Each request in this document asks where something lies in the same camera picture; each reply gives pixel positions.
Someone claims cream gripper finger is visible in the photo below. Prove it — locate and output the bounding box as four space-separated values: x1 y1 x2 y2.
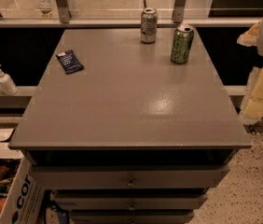
237 22 260 47
239 67 263 125

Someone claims green soda can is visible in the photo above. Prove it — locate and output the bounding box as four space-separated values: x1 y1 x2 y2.
171 23 194 64

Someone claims silver soda can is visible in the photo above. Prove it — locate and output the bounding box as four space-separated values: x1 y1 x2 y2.
140 7 158 44

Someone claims blue rxbar blueberry wrapper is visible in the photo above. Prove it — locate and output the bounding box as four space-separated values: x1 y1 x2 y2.
56 49 84 75

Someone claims grey drawer cabinet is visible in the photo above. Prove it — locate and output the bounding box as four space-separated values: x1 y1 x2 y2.
7 27 253 224

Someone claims top drawer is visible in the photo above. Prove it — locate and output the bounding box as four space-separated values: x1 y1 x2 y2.
31 165 229 189

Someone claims drawer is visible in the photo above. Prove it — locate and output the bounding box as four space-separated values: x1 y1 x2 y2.
71 210 194 224
31 165 229 189
55 194 207 211

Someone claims bottom drawer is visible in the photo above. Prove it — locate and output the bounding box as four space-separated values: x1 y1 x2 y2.
71 210 194 224

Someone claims middle drawer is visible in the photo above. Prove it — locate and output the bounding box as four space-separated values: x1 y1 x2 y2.
55 194 207 211

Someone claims white pump bottle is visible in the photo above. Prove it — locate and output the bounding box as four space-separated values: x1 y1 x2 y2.
0 65 18 95

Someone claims white cardboard box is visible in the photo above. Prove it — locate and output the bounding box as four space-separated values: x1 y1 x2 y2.
0 129 44 224

